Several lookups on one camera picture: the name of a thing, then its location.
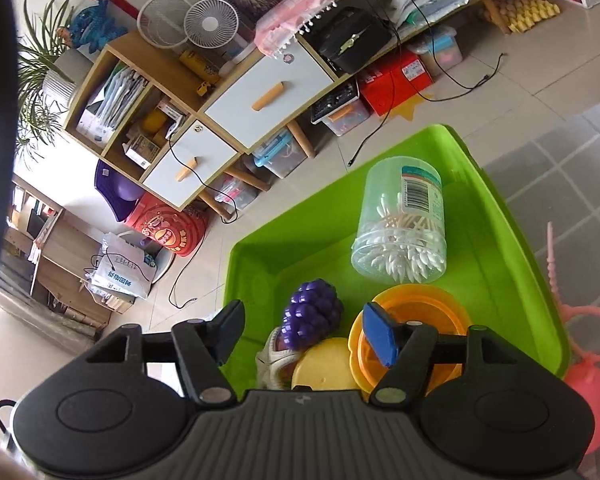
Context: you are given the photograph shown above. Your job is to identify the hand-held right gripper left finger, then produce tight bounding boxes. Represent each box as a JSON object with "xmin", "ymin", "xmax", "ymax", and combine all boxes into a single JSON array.
[{"xmin": 82, "ymin": 300, "xmax": 246, "ymax": 405}]

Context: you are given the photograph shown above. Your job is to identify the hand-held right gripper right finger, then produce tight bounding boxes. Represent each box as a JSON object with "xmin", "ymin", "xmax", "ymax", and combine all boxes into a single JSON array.
[{"xmin": 362, "ymin": 302, "xmax": 523, "ymax": 407}]

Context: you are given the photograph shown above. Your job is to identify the beige starfish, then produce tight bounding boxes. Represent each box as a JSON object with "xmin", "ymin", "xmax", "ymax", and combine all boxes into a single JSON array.
[{"xmin": 255, "ymin": 327, "xmax": 301, "ymax": 391}]

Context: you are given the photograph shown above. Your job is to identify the orange round plastic container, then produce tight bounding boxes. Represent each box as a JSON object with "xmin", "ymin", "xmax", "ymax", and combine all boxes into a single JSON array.
[{"xmin": 348, "ymin": 284, "xmax": 473, "ymax": 395}]

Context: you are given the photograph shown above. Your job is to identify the yellow round plastic toy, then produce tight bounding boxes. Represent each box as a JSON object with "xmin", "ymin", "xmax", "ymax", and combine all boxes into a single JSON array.
[{"xmin": 291, "ymin": 338, "xmax": 365, "ymax": 392}]

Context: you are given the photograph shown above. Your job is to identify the purple toy grapes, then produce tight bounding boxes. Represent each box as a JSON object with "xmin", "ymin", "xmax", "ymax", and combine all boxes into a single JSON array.
[{"xmin": 281, "ymin": 279, "xmax": 343, "ymax": 352}]

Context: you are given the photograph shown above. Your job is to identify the green plastic bin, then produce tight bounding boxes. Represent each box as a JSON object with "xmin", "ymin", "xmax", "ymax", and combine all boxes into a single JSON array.
[{"xmin": 219, "ymin": 124, "xmax": 571, "ymax": 396}]

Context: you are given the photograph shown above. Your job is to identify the clear cotton swab jar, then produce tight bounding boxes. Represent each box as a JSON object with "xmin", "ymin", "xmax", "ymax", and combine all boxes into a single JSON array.
[{"xmin": 351, "ymin": 156, "xmax": 448, "ymax": 282}]

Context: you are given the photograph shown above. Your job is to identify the pink pig toy with strap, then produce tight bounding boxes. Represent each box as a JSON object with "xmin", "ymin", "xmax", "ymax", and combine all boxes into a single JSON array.
[{"xmin": 546, "ymin": 221, "xmax": 600, "ymax": 453}]

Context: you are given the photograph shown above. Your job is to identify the white paper bag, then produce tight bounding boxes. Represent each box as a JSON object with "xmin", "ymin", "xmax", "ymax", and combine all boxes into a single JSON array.
[{"xmin": 87, "ymin": 232, "xmax": 159, "ymax": 302}]

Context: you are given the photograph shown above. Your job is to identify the red printed bucket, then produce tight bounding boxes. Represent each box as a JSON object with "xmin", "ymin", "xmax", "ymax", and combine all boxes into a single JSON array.
[{"xmin": 125, "ymin": 192, "xmax": 207, "ymax": 259}]

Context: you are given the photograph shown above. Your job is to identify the clear storage box pink contents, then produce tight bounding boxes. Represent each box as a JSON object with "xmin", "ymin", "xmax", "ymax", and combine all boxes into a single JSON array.
[{"xmin": 211, "ymin": 172, "xmax": 259, "ymax": 212}]

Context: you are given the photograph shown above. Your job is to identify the low wooden table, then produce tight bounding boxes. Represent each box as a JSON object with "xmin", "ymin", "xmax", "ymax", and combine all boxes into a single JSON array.
[{"xmin": 0, "ymin": 205, "xmax": 137, "ymax": 342}]

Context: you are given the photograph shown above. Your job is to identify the purple plastic object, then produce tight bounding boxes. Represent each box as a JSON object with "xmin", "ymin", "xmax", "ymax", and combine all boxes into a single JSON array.
[{"xmin": 94, "ymin": 160, "xmax": 149, "ymax": 222}]

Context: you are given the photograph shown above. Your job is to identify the clear storage box blue clips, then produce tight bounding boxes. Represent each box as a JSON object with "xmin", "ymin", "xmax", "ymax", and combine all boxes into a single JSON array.
[{"xmin": 252, "ymin": 130, "xmax": 309, "ymax": 179}]

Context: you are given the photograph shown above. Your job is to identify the flat black box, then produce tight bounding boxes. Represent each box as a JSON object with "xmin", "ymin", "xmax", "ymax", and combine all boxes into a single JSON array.
[{"xmin": 310, "ymin": 80, "xmax": 372, "ymax": 137}]

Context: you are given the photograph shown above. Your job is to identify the red cardboard box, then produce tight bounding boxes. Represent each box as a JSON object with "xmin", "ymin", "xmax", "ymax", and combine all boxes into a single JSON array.
[{"xmin": 357, "ymin": 50, "xmax": 437, "ymax": 117}]

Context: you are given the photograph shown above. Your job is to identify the stack of papers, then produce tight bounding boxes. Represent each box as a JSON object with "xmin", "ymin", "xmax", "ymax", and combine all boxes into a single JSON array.
[{"xmin": 77, "ymin": 62, "xmax": 149, "ymax": 144}]

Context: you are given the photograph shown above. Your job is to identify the yellow packet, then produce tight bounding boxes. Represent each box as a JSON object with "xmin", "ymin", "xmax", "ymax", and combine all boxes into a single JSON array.
[{"xmin": 179, "ymin": 50, "xmax": 217, "ymax": 79}]

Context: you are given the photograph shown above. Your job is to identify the wooden cabinet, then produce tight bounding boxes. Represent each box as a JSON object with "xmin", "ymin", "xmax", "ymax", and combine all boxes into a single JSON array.
[{"xmin": 62, "ymin": 0, "xmax": 576, "ymax": 221}]

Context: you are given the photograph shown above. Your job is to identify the clear box with blue lid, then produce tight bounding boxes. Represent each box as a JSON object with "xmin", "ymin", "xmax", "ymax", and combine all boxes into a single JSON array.
[{"xmin": 407, "ymin": 27, "xmax": 464, "ymax": 79}]

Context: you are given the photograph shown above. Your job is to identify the black carry case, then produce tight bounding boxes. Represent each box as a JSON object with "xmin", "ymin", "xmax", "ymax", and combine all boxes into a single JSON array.
[{"xmin": 307, "ymin": 6, "xmax": 407, "ymax": 75}]

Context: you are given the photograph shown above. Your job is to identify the white desk fan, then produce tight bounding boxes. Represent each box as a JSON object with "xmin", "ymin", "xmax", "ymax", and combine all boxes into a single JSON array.
[{"xmin": 184, "ymin": 0, "xmax": 241, "ymax": 52}]

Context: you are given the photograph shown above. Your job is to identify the potted green plant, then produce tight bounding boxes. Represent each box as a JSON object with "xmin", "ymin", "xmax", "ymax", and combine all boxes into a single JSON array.
[{"xmin": 15, "ymin": 0, "xmax": 82, "ymax": 157}]

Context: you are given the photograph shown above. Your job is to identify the pink tasselled cloth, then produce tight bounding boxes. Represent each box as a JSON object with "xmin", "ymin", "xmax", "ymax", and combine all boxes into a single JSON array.
[{"xmin": 255, "ymin": 0, "xmax": 397, "ymax": 56}]

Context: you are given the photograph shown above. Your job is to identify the blue plush toy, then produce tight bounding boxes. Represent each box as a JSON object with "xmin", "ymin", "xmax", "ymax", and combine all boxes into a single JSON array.
[{"xmin": 60, "ymin": 0, "xmax": 129, "ymax": 54}]

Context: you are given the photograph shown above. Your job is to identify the yellow egg tray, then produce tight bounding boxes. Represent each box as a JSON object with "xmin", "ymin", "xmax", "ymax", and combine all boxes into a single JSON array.
[{"xmin": 482, "ymin": 0, "xmax": 562, "ymax": 34}]

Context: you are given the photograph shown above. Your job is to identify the white drawer with wooden handle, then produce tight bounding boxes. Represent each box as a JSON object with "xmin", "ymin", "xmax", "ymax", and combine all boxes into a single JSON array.
[
  {"xmin": 199, "ymin": 47, "xmax": 338, "ymax": 153},
  {"xmin": 142, "ymin": 121, "xmax": 239, "ymax": 211}
]

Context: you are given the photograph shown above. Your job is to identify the white wire fan guard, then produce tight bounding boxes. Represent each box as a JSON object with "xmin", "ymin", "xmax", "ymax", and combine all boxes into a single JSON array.
[{"xmin": 137, "ymin": 0, "xmax": 194, "ymax": 51}]

